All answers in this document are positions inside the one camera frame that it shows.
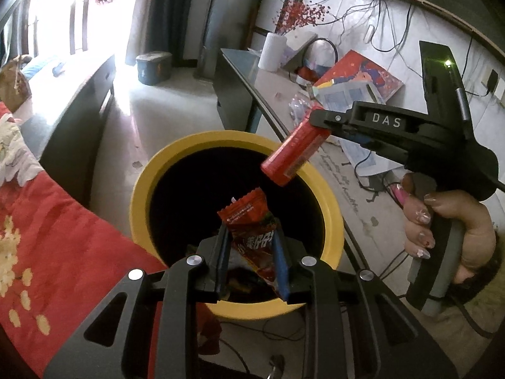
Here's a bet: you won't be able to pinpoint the blue storage box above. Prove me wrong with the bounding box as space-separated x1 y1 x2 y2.
136 51 173 87

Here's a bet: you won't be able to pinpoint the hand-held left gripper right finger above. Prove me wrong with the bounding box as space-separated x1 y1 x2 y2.
271 227 431 379

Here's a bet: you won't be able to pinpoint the red berry branches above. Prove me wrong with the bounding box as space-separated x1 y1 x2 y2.
272 0 333 37

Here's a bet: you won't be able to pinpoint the red cylindrical packet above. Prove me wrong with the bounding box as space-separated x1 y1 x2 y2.
261 106 330 185

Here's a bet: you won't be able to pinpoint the pink item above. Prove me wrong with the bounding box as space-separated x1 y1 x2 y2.
389 182 413 208

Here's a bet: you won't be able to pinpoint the black wall plug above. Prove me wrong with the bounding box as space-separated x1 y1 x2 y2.
484 69 505 100

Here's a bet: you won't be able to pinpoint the glass-topped television cabinet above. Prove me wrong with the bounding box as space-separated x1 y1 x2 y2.
213 47 435 309

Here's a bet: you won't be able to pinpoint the red book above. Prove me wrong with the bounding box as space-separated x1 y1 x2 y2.
312 50 405 105

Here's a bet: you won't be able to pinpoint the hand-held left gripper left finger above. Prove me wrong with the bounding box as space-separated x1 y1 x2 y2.
43 225 231 379

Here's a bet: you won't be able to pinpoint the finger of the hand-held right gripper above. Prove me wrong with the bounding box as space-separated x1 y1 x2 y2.
310 102 356 129
330 126 376 147

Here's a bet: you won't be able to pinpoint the colourful packet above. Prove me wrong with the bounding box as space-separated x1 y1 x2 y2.
288 91 317 121

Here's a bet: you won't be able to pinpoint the brown balcony door frame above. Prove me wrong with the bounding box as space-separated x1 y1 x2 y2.
24 0 135 64

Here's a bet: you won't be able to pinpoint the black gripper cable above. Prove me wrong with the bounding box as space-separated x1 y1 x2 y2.
446 296 498 341

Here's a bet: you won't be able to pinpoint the grey curtain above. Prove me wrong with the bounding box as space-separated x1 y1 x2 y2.
126 0 216 68

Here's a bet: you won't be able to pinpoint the brown paper bag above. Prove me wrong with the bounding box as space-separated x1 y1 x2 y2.
0 55 32 113

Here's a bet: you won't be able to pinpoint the white paper towel roll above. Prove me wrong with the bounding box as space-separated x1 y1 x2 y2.
258 32 287 72

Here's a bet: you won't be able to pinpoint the white round device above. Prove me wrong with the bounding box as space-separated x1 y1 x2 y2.
304 39 339 78

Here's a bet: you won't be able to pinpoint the grey standing air conditioner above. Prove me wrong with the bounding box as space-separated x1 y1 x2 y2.
195 0 273 81

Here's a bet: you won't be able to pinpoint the black wall cables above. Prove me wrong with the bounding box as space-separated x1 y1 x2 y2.
331 0 505 99

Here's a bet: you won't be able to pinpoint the glossy coffee table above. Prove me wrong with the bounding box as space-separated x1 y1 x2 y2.
16 53 117 206

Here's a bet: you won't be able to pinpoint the red floral blanket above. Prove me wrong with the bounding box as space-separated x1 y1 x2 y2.
0 100 222 379

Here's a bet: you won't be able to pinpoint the person's right hand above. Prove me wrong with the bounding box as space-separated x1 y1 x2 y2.
400 173 498 285

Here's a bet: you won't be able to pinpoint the printed paper sheets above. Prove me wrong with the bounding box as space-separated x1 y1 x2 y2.
316 83 392 175

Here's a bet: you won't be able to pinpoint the yellow trash bin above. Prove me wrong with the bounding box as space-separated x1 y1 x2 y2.
129 128 345 320

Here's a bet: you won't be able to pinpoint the person's right forearm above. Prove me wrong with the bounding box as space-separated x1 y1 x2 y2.
454 233 505 313

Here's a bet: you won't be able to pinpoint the red snack wrapper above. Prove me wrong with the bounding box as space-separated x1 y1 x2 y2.
217 188 283 285

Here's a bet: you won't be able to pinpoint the white box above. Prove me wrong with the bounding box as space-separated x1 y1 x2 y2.
282 32 318 72

